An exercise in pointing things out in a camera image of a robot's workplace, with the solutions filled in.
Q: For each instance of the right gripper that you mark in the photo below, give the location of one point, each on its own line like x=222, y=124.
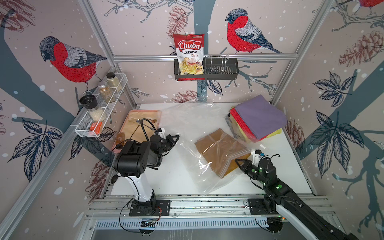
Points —
x=247, y=164

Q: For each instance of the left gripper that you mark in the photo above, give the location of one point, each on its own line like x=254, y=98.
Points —
x=168, y=139

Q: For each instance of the brown garment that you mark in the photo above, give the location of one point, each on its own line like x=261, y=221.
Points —
x=220, y=150

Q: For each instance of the red garment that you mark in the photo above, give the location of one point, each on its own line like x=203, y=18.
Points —
x=244, y=129

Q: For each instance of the clear plastic vacuum bag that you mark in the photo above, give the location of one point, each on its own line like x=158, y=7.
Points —
x=202, y=162

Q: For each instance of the yellow green garment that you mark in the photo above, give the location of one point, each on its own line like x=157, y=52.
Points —
x=240, y=135

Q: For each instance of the purple garment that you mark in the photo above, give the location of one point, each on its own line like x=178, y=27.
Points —
x=260, y=116

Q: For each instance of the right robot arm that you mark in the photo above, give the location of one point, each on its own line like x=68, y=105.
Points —
x=287, y=203

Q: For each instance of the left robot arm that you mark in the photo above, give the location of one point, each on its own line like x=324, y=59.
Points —
x=133, y=160

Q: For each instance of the Chuba cassava chips bag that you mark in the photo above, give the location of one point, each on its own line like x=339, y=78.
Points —
x=190, y=53

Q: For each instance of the tan cloth on tray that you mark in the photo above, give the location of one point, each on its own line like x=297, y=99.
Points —
x=135, y=126

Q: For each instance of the pink tray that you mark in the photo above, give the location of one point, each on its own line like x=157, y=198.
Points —
x=132, y=126

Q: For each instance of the amber bottle on tray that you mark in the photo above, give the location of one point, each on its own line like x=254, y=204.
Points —
x=120, y=141

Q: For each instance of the black plastic spoon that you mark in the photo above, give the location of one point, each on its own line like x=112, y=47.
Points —
x=114, y=179

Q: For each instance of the small orange box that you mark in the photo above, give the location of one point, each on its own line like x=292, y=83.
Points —
x=96, y=127

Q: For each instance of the spice jar rear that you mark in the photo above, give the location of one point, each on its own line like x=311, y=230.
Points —
x=113, y=81

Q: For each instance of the spice jar middle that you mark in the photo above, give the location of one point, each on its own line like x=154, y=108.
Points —
x=106, y=92

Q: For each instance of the black lid spice jar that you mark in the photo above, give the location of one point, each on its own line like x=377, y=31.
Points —
x=91, y=104

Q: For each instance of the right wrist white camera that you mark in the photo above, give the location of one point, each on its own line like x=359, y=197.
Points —
x=256, y=156

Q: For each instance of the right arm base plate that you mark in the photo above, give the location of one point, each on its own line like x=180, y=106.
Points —
x=261, y=207

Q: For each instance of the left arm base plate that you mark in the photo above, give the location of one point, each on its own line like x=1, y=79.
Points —
x=157, y=208

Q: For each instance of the white wire shelf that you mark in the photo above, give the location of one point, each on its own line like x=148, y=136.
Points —
x=82, y=128

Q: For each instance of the black wire basket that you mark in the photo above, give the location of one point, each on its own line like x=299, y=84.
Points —
x=213, y=69

